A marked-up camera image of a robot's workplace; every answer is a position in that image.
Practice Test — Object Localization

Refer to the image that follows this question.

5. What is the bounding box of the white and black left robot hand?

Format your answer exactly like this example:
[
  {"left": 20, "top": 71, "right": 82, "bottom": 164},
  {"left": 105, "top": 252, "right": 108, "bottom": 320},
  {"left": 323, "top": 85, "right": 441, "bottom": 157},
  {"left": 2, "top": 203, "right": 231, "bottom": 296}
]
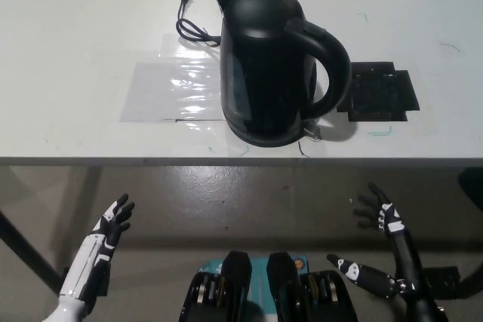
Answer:
[{"left": 59, "top": 193, "right": 136, "bottom": 306}]

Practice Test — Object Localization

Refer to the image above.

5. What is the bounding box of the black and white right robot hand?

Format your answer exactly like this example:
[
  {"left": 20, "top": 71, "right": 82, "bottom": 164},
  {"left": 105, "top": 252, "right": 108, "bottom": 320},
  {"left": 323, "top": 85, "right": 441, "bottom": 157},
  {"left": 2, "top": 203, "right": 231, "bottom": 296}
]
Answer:
[{"left": 326, "top": 181, "right": 435, "bottom": 301}]

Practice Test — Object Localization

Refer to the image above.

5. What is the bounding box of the black electric kettle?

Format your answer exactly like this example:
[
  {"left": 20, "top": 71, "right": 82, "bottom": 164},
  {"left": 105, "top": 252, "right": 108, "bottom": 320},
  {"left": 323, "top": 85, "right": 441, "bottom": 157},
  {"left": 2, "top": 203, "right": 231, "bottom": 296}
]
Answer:
[{"left": 217, "top": 0, "right": 354, "bottom": 142}]

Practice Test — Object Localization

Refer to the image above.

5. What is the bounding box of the black round kettle base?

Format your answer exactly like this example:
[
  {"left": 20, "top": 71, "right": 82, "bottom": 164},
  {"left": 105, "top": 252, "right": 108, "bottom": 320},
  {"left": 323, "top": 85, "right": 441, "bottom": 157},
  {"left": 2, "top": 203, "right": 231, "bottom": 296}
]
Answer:
[{"left": 227, "top": 120, "right": 322, "bottom": 148}]

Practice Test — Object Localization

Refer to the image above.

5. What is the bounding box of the black slanted table leg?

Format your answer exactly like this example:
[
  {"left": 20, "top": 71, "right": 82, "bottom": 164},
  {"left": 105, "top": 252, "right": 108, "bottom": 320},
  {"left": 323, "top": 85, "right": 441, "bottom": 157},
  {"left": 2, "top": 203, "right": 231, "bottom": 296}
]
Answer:
[
  {"left": 0, "top": 210, "right": 65, "bottom": 293},
  {"left": 458, "top": 268, "right": 483, "bottom": 299}
]

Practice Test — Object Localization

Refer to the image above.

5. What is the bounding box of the black rounded chair part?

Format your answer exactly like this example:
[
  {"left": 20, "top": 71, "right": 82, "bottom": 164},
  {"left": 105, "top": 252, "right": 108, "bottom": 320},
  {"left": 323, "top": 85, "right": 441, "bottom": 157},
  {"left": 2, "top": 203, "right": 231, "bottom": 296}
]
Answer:
[{"left": 457, "top": 169, "right": 483, "bottom": 214}]

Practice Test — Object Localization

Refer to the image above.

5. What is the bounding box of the black tape patch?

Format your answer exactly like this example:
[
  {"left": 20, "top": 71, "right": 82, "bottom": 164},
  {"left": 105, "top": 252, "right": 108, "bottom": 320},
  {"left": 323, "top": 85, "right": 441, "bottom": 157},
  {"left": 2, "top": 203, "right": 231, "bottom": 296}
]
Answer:
[{"left": 336, "top": 60, "right": 421, "bottom": 124}]

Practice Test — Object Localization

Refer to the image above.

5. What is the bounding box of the transparent plastic sheet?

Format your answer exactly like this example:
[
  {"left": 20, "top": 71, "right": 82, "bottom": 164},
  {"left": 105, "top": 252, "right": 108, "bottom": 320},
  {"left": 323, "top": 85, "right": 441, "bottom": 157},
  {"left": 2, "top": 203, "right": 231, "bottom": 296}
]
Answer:
[{"left": 119, "top": 32, "right": 227, "bottom": 125}]

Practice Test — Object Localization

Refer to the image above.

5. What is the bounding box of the black power cord with plug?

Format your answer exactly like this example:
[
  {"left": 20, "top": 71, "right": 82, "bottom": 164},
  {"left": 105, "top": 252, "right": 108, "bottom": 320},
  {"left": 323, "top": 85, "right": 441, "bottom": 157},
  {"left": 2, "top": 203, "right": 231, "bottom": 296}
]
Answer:
[{"left": 174, "top": 0, "right": 223, "bottom": 48}]

